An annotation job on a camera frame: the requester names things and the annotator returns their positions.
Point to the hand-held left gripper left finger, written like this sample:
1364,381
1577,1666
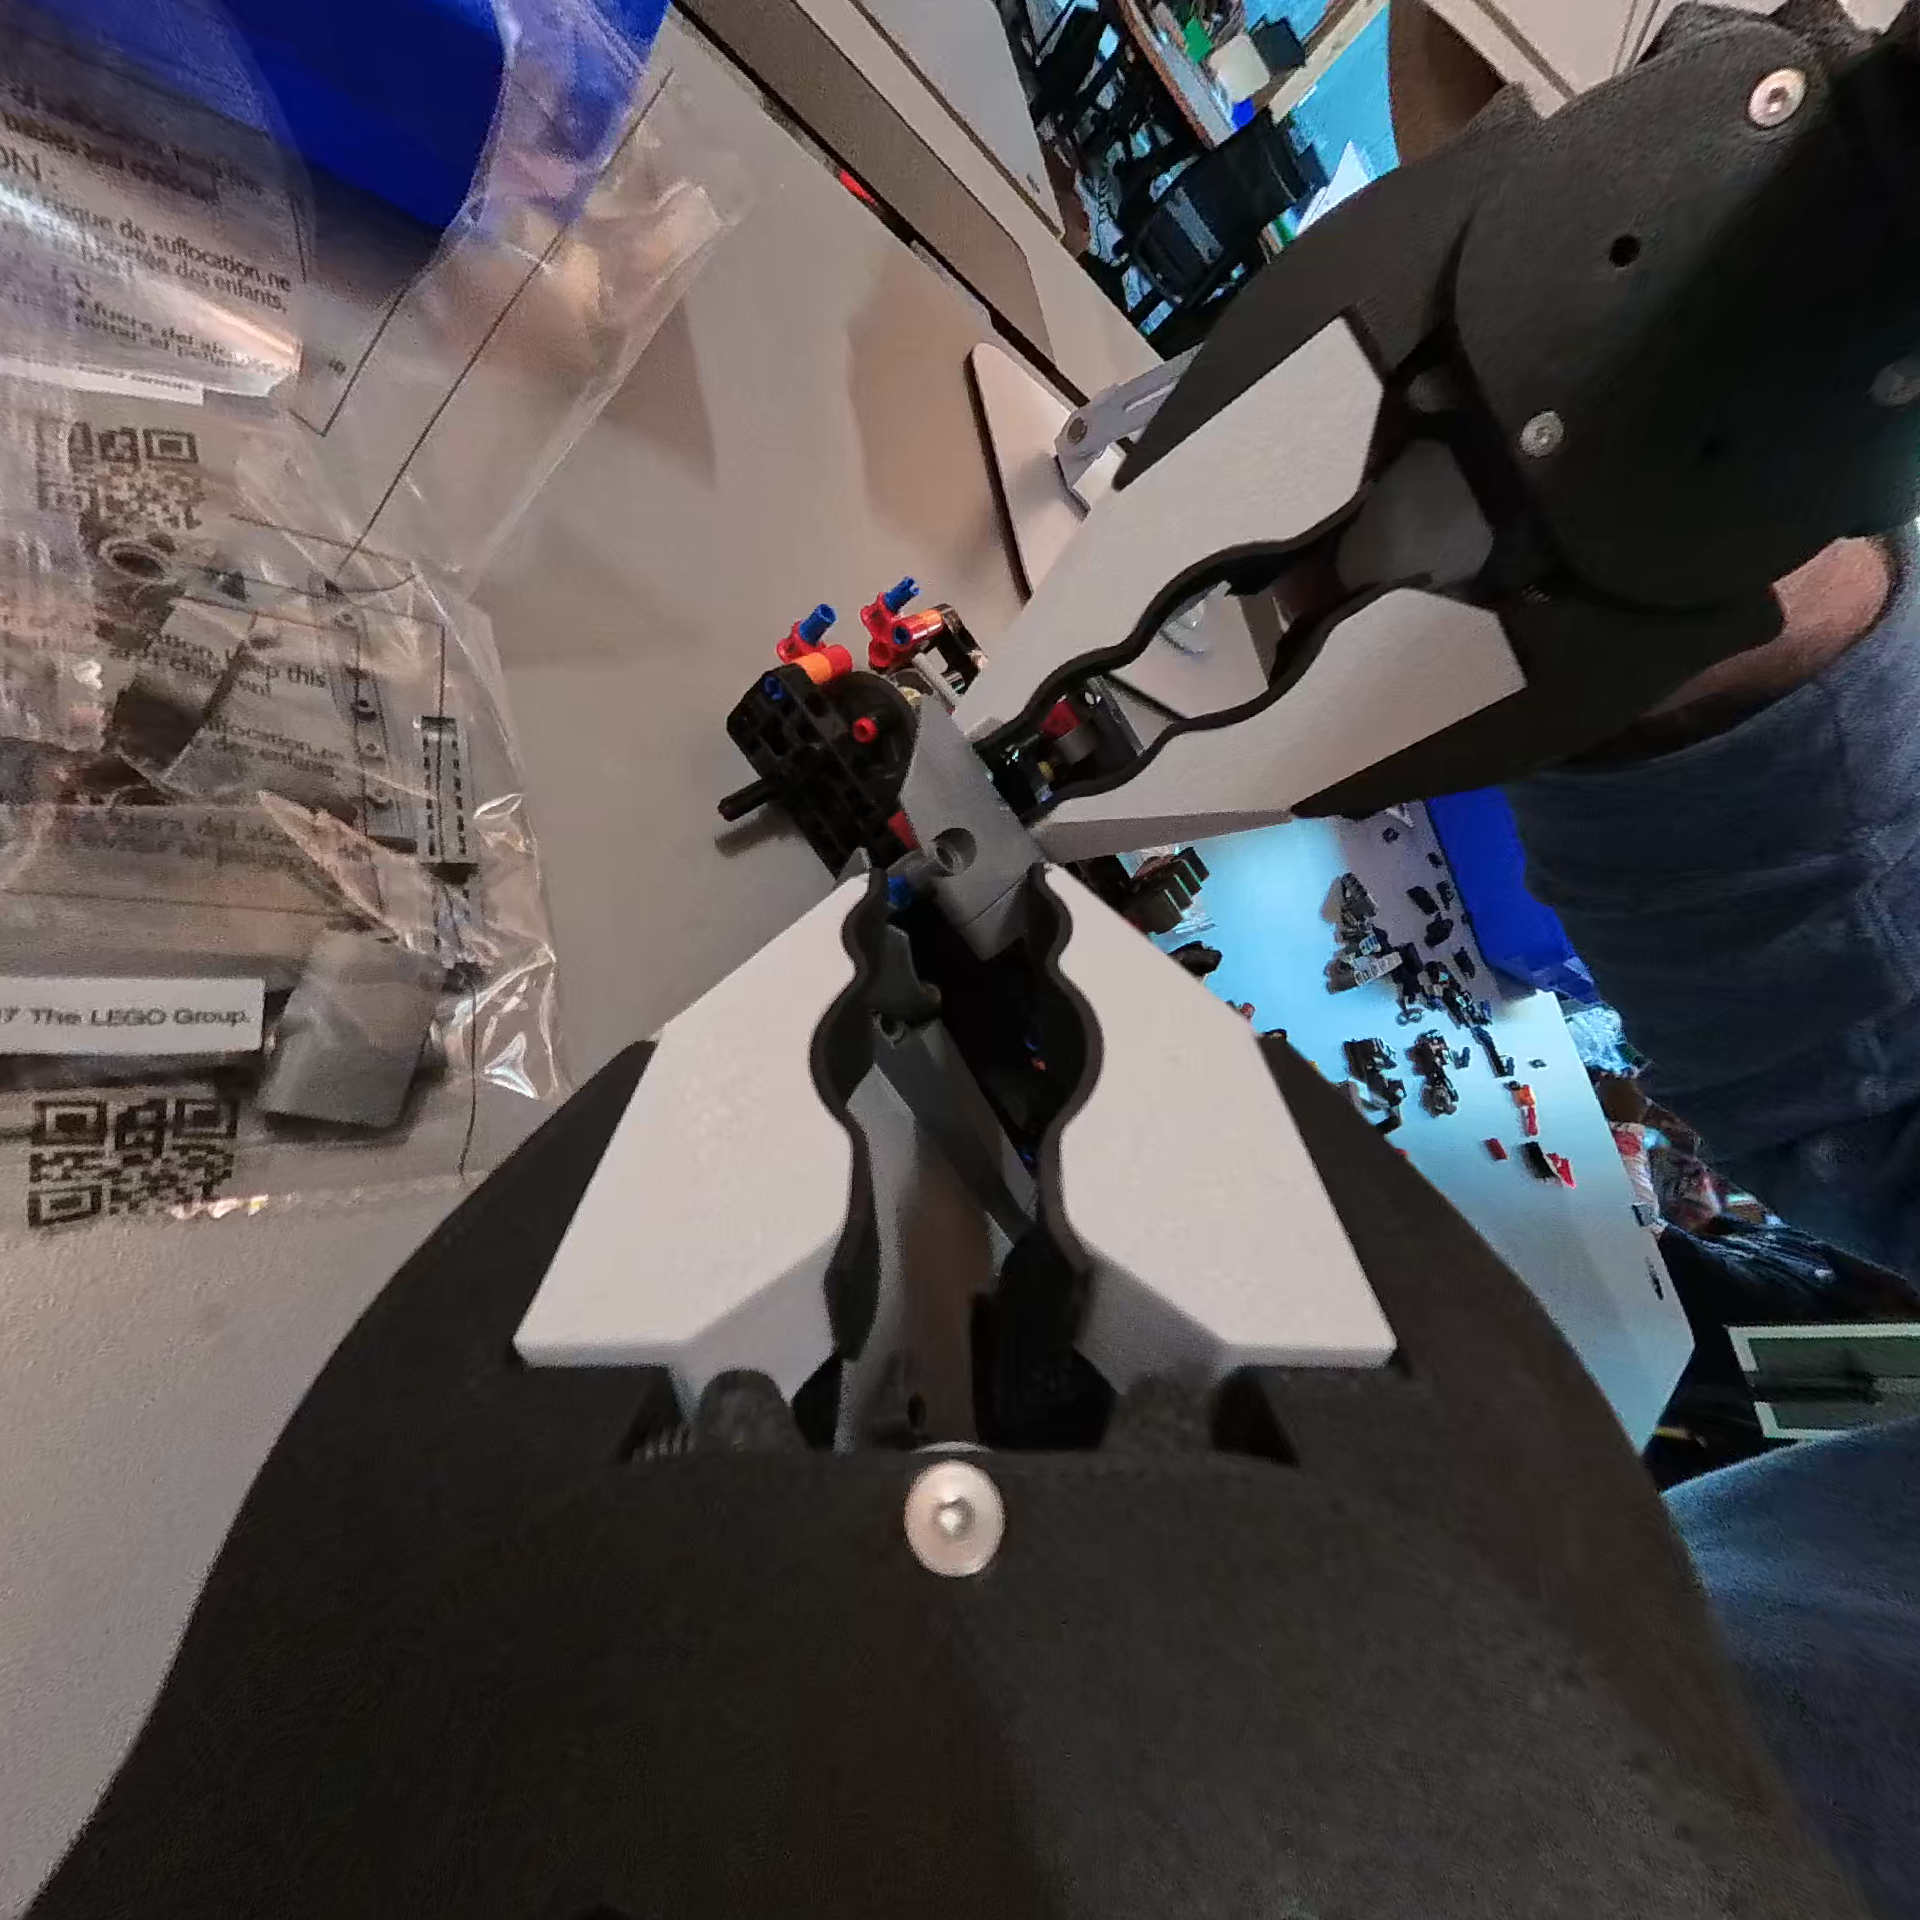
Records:
692,1184

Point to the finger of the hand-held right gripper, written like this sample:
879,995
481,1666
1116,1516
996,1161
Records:
1350,721
1230,465

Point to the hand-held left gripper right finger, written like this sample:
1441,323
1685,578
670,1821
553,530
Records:
1214,1201

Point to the small lego subassembly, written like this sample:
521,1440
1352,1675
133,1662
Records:
975,810

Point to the partly built lego car model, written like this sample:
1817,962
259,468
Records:
825,734

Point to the person's right forearm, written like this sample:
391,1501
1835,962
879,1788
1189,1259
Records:
1725,900

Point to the clear bag of lego parts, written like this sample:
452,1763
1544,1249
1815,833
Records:
224,675

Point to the person's right hand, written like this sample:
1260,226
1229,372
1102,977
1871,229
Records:
1838,585

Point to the white book stand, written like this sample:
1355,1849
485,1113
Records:
1036,451

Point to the black office chair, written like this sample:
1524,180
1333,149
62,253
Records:
1201,224

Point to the person's blue sweater torso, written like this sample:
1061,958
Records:
1829,1651

